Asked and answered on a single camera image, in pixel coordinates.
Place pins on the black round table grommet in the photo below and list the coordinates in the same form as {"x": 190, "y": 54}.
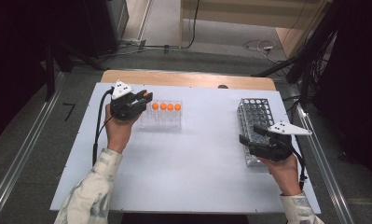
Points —
{"x": 223, "y": 86}

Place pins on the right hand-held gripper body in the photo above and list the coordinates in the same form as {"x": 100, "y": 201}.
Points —
{"x": 273, "y": 147}

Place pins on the grey power strip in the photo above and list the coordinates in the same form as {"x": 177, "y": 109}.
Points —
{"x": 134, "y": 42}

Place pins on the black cabinet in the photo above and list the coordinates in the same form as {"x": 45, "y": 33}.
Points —
{"x": 103, "y": 25}

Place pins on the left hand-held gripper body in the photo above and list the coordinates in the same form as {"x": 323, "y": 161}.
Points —
{"x": 123, "y": 107}

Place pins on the dark curtain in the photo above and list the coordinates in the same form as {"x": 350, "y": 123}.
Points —
{"x": 360, "y": 77}

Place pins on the metal test tube rack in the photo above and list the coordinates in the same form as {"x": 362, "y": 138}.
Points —
{"x": 252, "y": 155}

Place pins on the person's right hand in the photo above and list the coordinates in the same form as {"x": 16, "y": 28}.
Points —
{"x": 286, "y": 177}

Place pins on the black metal stand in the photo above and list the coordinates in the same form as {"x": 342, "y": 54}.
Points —
{"x": 50, "y": 71}

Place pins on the clear acrylic test tube rack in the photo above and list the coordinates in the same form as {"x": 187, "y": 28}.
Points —
{"x": 162, "y": 124}

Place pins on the aluminium floor rail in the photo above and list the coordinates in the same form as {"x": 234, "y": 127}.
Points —
{"x": 22, "y": 149}
{"x": 333, "y": 186}

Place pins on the person's left hand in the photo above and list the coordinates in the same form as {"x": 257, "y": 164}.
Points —
{"x": 118, "y": 133}

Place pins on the light wooden cabinet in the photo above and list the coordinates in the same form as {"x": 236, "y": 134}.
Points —
{"x": 236, "y": 20}

